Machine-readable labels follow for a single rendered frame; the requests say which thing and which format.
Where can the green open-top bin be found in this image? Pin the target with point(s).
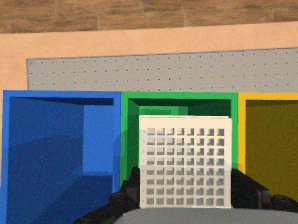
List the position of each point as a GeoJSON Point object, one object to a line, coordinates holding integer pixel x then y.
{"type": "Point", "coordinates": [134, 104]}

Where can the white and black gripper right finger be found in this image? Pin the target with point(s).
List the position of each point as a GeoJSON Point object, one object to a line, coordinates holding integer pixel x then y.
{"type": "Point", "coordinates": [247, 193]}

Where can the grey perforated base plate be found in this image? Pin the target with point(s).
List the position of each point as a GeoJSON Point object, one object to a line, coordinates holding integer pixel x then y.
{"type": "Point", "coordinates": [263, 70]}

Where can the yellow open-top bin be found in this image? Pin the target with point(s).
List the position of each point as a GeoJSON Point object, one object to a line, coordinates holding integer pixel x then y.
{"type": "Point", "coordinates": [269, 153]}

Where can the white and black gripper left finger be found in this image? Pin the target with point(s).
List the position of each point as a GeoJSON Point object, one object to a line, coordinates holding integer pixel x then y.
{"type": "Point", "coordinates": [119, 202]}

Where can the blue bin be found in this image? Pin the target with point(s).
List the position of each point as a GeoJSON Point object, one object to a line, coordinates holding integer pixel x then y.
{"type": "Point", "coordinates": [60, 154]}

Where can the white square plate with grid of square holes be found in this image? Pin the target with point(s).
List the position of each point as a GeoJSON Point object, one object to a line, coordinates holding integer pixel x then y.
{"type": "Point", "coordinates": [183, 159]}

